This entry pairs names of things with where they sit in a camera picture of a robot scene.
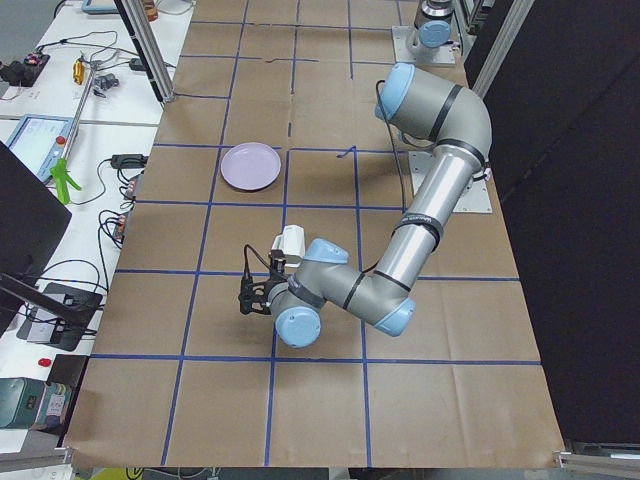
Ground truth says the yellow tool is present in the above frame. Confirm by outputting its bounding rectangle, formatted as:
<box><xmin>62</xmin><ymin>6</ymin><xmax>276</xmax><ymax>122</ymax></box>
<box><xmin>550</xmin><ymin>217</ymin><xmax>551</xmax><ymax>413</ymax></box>
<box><xmin>72</xmin><ymin>58</ymin><xmax>85</xmax><ymax>85</ymax></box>

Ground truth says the black stand base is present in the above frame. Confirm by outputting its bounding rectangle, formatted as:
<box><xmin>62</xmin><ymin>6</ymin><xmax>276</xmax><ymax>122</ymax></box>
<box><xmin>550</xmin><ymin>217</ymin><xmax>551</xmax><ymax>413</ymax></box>
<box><xmin>15</xmin><ymin>282</ymin><xmax>103</xmax><ymax>352</ymax></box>

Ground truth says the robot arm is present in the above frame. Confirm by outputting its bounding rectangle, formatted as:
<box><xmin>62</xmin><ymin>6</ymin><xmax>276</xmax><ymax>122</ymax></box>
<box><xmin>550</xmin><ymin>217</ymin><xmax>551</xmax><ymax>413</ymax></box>
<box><xmin>238</xmin><ymin>63</ymin><xmax>492</xmax><ymax>348</ymax></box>
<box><xmin>414</xmin><ymin>0</ymin><xmax>454</xmax><ymax>48</ymax></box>

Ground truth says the black power adapter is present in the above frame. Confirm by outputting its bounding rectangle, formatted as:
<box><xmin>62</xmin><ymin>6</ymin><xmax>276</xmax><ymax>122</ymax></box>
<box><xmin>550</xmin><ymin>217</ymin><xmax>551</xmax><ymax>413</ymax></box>
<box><xmin>110</xmin><ymin>154</ymin><xmax>148</xmax><ymax>169</ymax></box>

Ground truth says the blue teach pendant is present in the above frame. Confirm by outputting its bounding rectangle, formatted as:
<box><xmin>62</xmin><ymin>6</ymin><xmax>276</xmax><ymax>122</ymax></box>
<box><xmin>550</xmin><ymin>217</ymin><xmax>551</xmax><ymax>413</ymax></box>
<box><xmin>7</xmin><ymin>114</ymin><xmax>72</xmax><ymax>181</ymax></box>

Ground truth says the black monitor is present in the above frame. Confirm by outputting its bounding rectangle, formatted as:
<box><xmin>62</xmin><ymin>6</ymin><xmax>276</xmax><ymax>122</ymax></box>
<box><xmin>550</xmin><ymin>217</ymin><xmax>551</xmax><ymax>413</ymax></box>
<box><xmin>0</xmin><ymin>141</ymin><xmax>74</xmax><ymax>339</ymax></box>

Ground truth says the green reach grabber tool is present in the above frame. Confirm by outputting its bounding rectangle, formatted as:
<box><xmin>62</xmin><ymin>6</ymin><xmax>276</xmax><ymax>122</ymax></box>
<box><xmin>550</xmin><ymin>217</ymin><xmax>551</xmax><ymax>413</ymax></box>
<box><xmin>50</xmin><ymin>62</ymin><xmax>96</xmax><ymax>205</ymax></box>

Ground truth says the green box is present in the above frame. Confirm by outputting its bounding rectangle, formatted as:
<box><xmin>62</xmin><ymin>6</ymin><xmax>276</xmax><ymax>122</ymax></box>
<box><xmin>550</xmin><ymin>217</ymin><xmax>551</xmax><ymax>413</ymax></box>
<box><xmin>1</xmin><ymin>377</ymin><xmax>47</xmax><ymax>430</ymax></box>

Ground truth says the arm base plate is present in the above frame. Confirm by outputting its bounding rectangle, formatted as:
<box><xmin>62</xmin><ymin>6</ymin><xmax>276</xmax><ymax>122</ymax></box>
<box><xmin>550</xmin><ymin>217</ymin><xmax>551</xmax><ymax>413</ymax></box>
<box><xmin>391</xmin><ymin>26</ymin><xmax>456</xmax><ymax>67</ymax></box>
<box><xmin>408</xmin><ymin>146</ymin><xmax>493</xmax><ymax>221</ymax></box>

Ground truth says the aluminium frame post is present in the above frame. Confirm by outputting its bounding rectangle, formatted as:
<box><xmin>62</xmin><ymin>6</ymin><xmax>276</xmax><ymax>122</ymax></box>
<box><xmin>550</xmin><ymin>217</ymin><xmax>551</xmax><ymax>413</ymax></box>
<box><xmin>114</xmin><ymin>0</ymin><xmax>175</xmax><ymax>104</ymax></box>

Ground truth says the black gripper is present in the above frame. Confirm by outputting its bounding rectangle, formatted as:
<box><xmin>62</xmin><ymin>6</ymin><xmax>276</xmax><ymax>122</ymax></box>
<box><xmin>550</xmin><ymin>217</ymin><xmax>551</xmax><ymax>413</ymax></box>
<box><xmin>238</xmin><ymin>254</ymin><xmax>287</xmax><ymax>315</ymax></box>

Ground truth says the white faceted cup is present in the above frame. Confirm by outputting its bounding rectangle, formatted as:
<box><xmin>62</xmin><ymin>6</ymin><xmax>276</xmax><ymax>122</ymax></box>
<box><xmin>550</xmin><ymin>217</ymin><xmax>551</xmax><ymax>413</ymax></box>
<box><xmin>271</xmin><ymin>224</ymin><xmax>306</xmax><ymax>268</ymax></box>

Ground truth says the brown paper table cover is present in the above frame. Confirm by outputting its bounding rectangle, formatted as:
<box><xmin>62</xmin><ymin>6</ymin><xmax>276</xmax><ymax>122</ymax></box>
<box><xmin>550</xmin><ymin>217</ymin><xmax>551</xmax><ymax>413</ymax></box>
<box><xmin>62</xmin><ymin>0</ymin><xmax>569</xmax><ymax>469</ymax></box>

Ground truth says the lilac plate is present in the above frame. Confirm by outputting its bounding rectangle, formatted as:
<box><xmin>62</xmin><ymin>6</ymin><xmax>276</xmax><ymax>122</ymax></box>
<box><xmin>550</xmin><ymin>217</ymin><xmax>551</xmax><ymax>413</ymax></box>
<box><xmin>221</xmin><ymin>142</ymin><xmax>281</xmax><ymax>191</ymax></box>

